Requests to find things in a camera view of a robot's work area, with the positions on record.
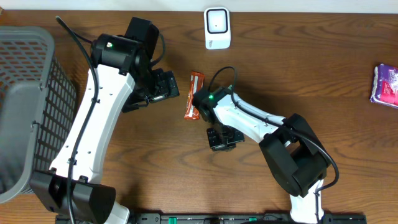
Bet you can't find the orange snack bar wrapper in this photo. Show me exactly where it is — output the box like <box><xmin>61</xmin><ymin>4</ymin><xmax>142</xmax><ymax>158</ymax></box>
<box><xmin>184</xmin><ymin>71</ymin><xmax>205</xmax><ymax>120</ymax></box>

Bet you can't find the red purple pad package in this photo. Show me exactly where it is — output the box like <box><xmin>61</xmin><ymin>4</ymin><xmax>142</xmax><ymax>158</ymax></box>
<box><xmin>370</xmin><ymin>63</ymin><xmax>397</xmax><ymax>109</ymax></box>

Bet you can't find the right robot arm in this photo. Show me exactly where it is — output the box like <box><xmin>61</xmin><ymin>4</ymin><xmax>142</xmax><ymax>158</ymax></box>
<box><xmin>192</xmin><ymin>87</ymin><xmax>330</xmax><ymax>223</ymax></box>

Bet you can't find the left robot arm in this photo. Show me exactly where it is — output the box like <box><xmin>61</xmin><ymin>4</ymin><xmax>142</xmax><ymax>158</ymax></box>
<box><xmin>30</xmin><ymin>17</ymin><xmax>179</xmax><ymax>223</ymax></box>

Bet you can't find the grey plastic mesh basket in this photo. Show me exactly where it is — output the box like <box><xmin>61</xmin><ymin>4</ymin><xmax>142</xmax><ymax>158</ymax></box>
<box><xmin>1</xmin><ymin>26</ymin><xmax>77</xmax><ymax>203</ymax></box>

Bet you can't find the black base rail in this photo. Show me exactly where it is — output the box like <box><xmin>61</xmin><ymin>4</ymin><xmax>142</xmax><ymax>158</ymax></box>
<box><xmin>127</xmin><ymin>213</ymin><xmax>367</xmax><ymax>224</ymax></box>

